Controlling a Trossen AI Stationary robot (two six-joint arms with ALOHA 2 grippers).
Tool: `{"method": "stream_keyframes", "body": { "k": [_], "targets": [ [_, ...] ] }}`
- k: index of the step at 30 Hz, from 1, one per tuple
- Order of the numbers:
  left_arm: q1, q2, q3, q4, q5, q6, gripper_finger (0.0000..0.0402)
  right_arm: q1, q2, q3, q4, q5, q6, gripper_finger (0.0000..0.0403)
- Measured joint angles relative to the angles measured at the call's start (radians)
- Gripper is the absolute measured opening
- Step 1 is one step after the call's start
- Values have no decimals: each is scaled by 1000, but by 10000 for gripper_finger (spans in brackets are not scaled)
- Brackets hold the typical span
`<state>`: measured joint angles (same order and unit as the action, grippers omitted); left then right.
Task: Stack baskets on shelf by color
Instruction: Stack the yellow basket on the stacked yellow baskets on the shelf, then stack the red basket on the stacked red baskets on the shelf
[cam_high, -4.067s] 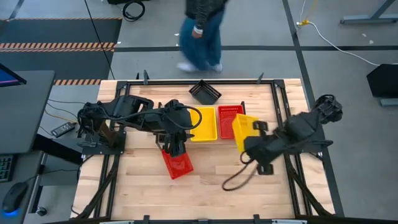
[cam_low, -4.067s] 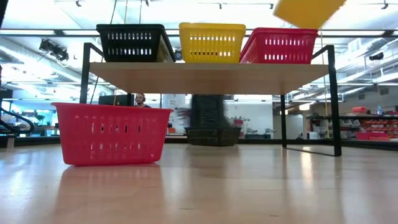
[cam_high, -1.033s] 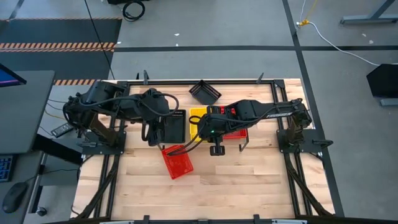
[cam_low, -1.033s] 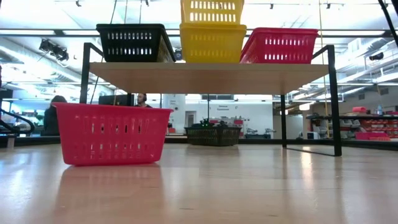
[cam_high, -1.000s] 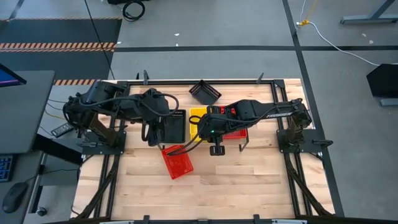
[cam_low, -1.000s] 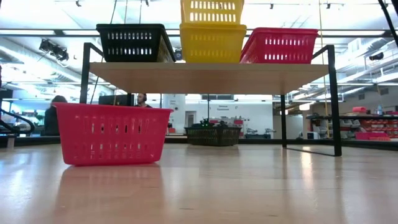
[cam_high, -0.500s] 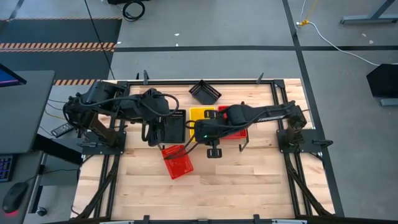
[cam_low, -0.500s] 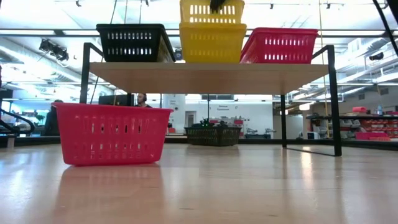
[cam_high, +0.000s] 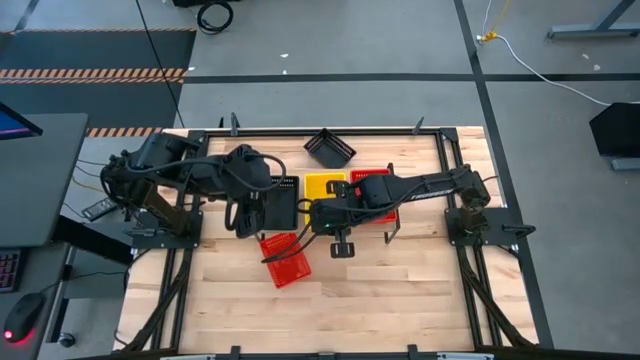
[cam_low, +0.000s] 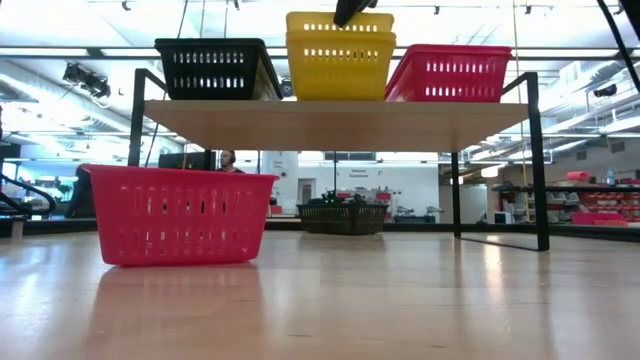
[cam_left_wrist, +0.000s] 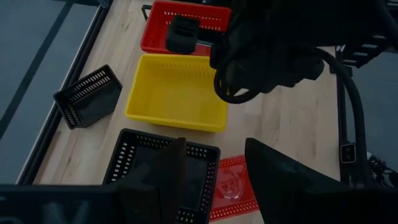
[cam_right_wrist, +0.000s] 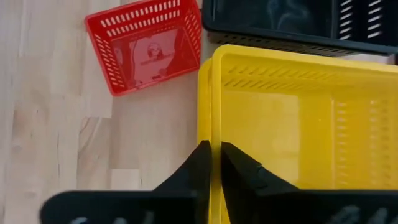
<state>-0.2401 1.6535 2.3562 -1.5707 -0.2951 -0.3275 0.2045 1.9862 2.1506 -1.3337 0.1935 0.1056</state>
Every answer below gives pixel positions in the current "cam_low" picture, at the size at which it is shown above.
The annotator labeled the person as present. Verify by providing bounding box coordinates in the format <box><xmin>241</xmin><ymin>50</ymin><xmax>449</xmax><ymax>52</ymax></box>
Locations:
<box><xmin>216</xmin><ymin>149</ymin><xmax>246</xmax><ymax>174</ymax></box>

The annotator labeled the black computer monitor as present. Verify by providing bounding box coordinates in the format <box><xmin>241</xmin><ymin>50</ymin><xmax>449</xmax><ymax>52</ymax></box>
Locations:
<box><xmin>158</xmin><ymin>151</ymin><xmax>217</xmax><ymax>171</ymax></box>

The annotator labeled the parts rack with bins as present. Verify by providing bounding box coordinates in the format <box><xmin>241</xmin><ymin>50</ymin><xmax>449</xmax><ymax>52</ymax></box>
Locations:
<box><xmin>492</xmin><ymin>169</ymin><xmax>640</xmax><ymax>227</ymax></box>

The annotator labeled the black ceiling-mounted device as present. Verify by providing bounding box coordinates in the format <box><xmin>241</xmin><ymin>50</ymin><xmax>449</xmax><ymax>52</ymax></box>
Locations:
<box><xmin>62</xmin><ymin>62</ymin><xmax>112</xmax><ymax>100</ymax></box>

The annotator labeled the yellow plastic basket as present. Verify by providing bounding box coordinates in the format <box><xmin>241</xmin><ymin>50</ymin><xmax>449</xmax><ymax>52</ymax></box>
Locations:
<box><xmin>285</xmin><ymin>31</ymin><xmax>398</xmax><ymax>102</ymax></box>
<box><xmin>285</xmin><ymin>11</ymin><xmax>396</xmax><ymax>35</ymax></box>

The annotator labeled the red plastic basket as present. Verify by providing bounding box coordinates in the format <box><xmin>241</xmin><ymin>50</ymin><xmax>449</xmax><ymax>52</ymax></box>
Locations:
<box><xmin>383</xmin><ymin>43</ymin><xmax>514</xmax><ymax>104</ymax></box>
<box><xmin>82</xmin><ymin>163</ymin><xmax>280</xmax><ymax>268</ymax></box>

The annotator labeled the wooden shelf with black frame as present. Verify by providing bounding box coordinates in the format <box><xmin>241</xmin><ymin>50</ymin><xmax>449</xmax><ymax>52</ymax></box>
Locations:
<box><xmin>127</xmin><ymin>68</ymin><xmax>551</xmax><ymax>253</ymax></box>

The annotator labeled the black plastic basket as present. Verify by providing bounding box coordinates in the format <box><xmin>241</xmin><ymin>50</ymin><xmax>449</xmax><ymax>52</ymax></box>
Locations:
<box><xmin>153</xmin><ymin>37</ymin><xmax>284</xmax><ymax>102</ymax></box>
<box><xmin>296</xmin><ymin>201</ymin><xmax>390</xmax><ymax>237</ymax></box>

